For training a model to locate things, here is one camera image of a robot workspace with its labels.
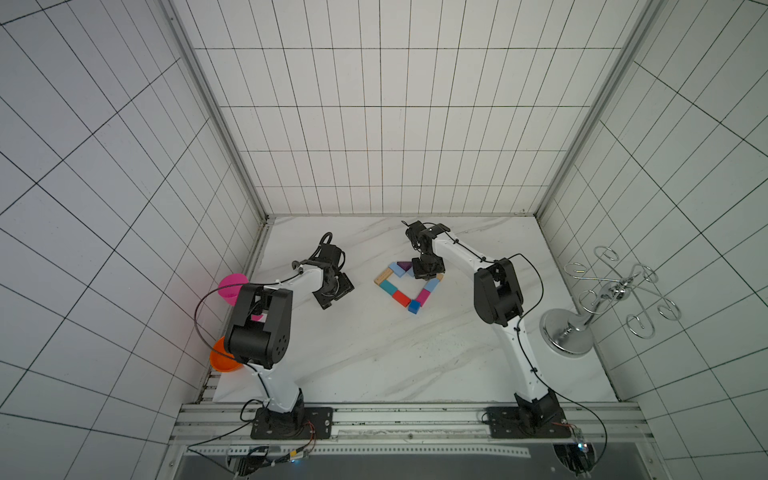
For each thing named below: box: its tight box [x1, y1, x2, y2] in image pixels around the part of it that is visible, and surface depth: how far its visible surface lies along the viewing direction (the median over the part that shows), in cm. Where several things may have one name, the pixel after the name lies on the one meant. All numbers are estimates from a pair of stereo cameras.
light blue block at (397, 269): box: [388, 262, 406, 278], surface depth 105 cm
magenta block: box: [416, 288, 431, 307], surface depth 98 cm
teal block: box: [379, 280, 398, 296], surface depth 102 cm
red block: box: [392, 290, 411, 308], surface depth 97 cm
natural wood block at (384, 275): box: [374, 267, 393, 286], surface depth 102 cm
